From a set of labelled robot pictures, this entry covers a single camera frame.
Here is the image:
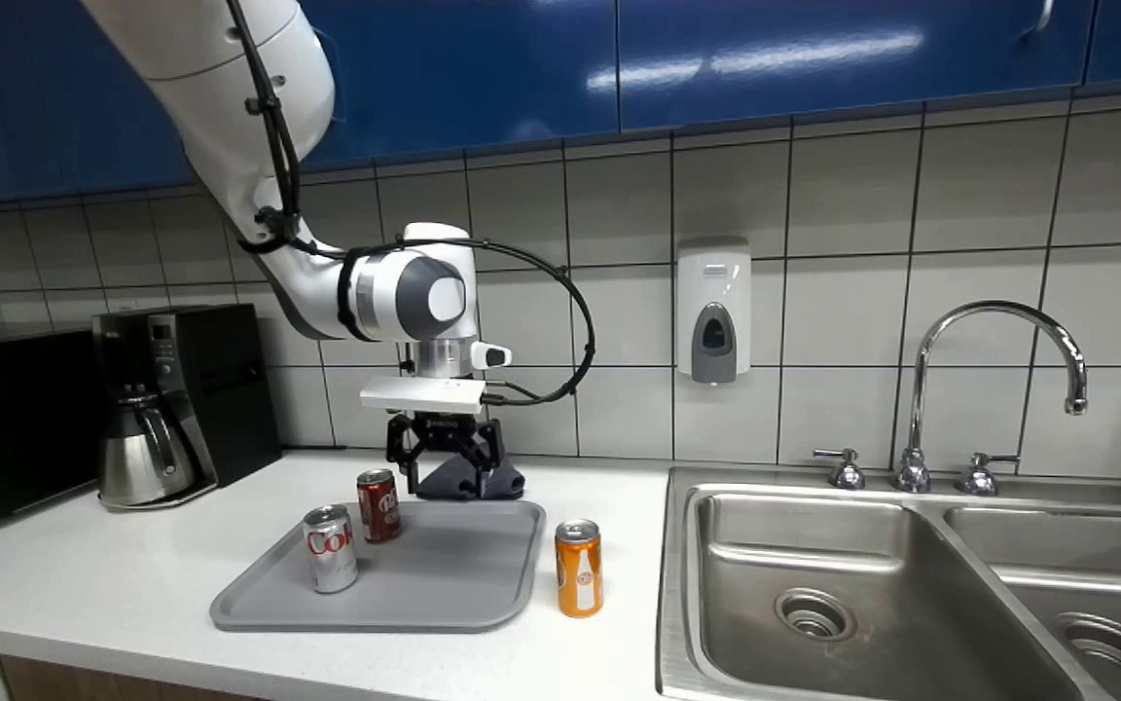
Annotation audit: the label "chrome faucet handle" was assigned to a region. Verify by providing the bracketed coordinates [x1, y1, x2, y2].
[958, 449, 1025, 498]
[809, 443, 870, 496]

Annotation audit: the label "grey plastic tray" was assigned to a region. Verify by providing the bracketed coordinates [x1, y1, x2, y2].
[208, 498, 549, 635]

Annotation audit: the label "chrome gooseneck faucet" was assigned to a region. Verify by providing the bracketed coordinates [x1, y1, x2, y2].
[897, 295, 1095, 496]

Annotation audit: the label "stainless steel double sink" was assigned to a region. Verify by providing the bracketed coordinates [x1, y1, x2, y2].
[656, 462, 1121, 701]

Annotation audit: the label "dark blue cloth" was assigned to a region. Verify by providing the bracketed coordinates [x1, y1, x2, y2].
[412, 440, 531, 508]

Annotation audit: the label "orange soda can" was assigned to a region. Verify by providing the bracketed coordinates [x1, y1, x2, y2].
[553, 517, 606, 619]

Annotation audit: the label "black steel coffee maker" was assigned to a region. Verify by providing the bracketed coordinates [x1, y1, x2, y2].
[90, 302, 286, 515]

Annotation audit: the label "red soda can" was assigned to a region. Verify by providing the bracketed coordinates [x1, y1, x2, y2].
[355, 467, 407, 544]

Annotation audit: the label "blue upper cabinets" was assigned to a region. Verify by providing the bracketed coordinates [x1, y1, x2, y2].
[0, 0, 1121, 212]

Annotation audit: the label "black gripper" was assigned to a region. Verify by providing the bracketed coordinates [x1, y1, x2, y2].
[383, 409, 512, 508]

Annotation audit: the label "steel coffee carafe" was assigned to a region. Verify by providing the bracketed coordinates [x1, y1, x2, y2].
[99, 391, 220, 509]

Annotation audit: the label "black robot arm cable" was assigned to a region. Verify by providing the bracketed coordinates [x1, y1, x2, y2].
[222, 0, 600, 409]

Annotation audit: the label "wooden lower cabinets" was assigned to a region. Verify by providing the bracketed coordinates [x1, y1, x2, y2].
[0, 648, 331, 701]

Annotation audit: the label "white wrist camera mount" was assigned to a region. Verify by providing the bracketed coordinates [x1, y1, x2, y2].
[355, 340, 517, 421]

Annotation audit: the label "silver soda can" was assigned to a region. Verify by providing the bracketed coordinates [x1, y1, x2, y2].
[299, 504, 364, 600]

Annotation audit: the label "white wall soap dispenser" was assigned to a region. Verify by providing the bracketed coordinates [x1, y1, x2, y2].
[674, 236, 754, 391]

